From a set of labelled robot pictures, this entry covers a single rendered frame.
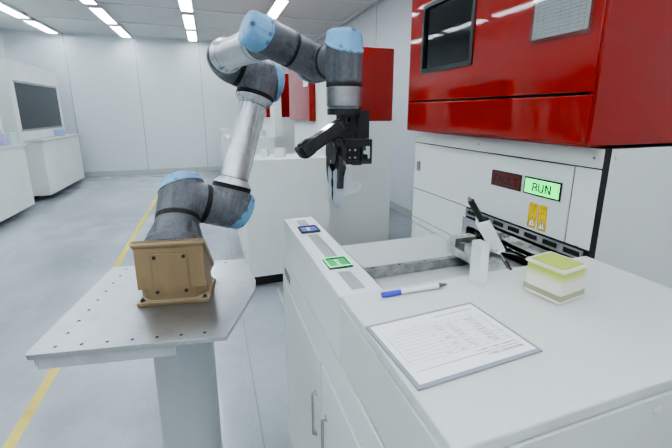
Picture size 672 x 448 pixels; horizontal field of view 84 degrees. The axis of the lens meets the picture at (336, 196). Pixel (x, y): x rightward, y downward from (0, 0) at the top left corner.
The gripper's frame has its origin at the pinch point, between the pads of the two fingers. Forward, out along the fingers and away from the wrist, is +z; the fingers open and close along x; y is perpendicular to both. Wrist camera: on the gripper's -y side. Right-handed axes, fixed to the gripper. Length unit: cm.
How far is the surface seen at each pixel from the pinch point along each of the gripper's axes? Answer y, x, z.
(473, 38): 53, 26, -41
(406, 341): 0.5, -32.3, 13.8
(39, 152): -261, 574, 40
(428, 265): 36.2, 17.0, 27.0
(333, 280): -2.9, -7.9, 14.6
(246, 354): -14, 110, 111
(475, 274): 23.4, -18.9, 12.3
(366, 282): 3.2, -10.9, 14.6
